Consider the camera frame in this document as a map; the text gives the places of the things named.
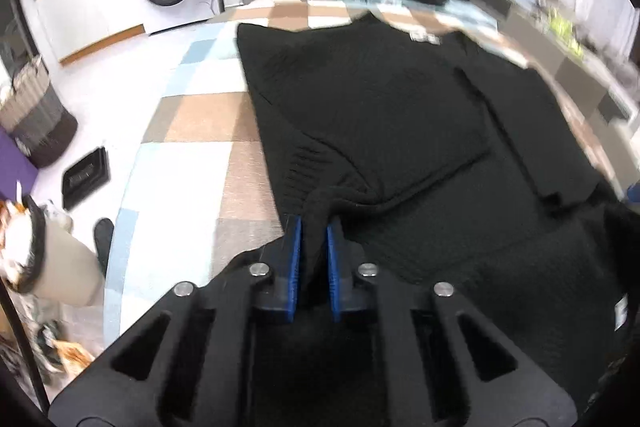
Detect woven grey laundry basket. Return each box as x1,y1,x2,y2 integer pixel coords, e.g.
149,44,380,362
1,56,78,169

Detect teal checkered side table cloth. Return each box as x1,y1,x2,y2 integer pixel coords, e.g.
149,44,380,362
341,0,498,29

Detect purple bag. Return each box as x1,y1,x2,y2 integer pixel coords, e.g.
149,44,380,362
0,128,38,200

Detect black plastic tray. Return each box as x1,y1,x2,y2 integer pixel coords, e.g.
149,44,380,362
62,146,111,210

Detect black knit sweater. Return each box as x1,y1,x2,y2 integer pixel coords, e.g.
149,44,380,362
236,14,639,409

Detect beige trash bin black liner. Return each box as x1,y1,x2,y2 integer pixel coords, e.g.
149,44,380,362
1,196,104,308

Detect grey cardboard box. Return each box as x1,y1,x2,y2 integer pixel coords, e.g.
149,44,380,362
498,11,639,141

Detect plaid checkered table cloth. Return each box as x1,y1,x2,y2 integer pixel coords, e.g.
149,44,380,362
102,0,622,348

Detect white kitchen cabinet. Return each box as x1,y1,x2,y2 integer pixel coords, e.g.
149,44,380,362
35,0,143,63

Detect green toy items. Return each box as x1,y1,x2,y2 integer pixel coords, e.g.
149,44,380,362
547,8,584,60

